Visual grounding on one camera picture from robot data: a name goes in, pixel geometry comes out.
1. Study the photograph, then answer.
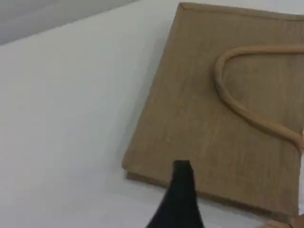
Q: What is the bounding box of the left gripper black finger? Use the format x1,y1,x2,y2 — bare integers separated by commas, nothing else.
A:
144,160,205,228

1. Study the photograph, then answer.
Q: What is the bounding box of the brown burlap tote bag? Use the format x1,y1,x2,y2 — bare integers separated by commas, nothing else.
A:
122,1,304,228

